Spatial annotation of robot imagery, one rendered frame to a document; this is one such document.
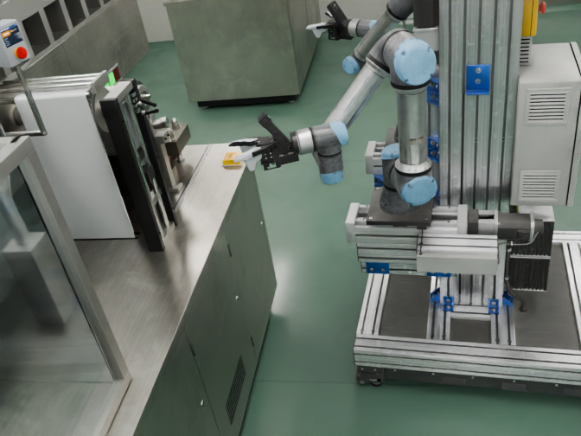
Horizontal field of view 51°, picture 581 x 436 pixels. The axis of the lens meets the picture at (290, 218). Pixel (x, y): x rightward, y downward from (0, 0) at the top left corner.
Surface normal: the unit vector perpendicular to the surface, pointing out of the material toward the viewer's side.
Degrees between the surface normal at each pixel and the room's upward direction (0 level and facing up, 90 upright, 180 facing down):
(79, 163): 90
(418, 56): 82
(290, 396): 0
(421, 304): 0
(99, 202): 90
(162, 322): 0
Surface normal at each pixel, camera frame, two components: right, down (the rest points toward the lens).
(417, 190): 0.22, 0.63
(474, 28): -0.24, 0.58
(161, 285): -0.14, -0.82
